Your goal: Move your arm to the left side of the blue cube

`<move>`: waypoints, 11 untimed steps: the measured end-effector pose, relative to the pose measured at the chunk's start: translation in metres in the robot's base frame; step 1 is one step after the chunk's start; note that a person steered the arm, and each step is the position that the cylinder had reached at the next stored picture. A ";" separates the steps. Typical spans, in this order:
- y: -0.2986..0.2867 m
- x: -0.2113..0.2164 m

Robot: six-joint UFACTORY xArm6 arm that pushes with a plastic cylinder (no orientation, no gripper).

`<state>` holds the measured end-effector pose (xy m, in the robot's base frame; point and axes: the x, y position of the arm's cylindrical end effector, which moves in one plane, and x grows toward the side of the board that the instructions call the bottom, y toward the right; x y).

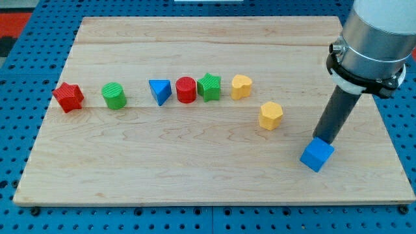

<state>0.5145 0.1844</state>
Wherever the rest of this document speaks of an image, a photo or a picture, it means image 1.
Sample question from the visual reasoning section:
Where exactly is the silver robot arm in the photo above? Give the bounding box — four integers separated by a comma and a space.
326, 0, 415, 98

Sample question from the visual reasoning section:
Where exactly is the blue cube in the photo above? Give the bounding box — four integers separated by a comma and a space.
300, 137, 335, 172

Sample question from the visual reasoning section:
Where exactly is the green star block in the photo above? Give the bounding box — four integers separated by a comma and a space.
197, 73, 221, 102

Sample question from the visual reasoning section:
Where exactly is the red cylinder block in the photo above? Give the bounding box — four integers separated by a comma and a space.
175, 77, 196, 104

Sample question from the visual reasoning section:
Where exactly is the yellow heart block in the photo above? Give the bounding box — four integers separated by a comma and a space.
231, 74, 252, 100

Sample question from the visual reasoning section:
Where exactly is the blue triangle block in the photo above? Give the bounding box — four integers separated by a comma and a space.
149, 79, 172, 106

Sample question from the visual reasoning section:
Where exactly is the wooden board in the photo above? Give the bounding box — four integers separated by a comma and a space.
14, 16, 415, 207

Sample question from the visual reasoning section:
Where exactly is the yellow hexagon block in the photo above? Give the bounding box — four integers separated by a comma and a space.
258, 101, 283, 131

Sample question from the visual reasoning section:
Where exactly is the green cylinder block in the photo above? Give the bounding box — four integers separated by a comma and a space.
101, 82, 127, 110

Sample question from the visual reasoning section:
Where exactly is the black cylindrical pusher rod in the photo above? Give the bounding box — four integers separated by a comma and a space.
313, 86, 361, 144

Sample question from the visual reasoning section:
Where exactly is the red star block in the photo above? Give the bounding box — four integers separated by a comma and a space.
52, 82, 84, 113

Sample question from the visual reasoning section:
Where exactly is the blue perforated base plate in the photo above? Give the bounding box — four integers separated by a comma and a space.
1, 0, 415, 233

